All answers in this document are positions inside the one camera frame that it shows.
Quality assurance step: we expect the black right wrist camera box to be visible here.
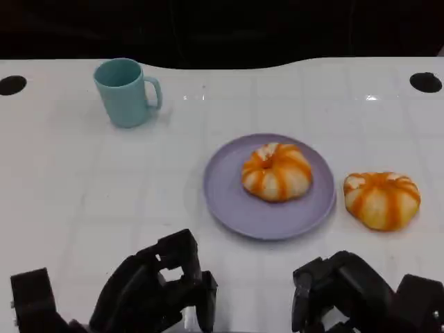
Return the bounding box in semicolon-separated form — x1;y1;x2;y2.
395;273;444;333

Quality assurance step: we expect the pale green mug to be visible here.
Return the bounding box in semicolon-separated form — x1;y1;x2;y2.
92;58;164;129

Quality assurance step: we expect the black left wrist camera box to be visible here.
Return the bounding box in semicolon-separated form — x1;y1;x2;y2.
9;266;70;333

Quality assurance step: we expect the orange white toy bread roll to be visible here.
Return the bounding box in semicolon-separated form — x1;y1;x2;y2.
343;171;422;232
241;142;314;204

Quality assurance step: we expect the black table grommet hole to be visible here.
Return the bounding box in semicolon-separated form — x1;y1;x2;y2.
0;75;28;96
409;71;443;94

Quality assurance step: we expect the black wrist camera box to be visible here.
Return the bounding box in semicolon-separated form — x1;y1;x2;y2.
395;273;444;333
9;266;70;333

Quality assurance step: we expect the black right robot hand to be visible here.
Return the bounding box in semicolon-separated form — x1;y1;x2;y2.
291;250;400;333

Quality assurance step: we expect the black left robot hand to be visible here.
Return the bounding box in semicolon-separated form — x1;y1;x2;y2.
88;228;219;333

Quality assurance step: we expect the lilac plate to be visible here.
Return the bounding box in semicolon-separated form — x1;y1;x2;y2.
203;133;337;242

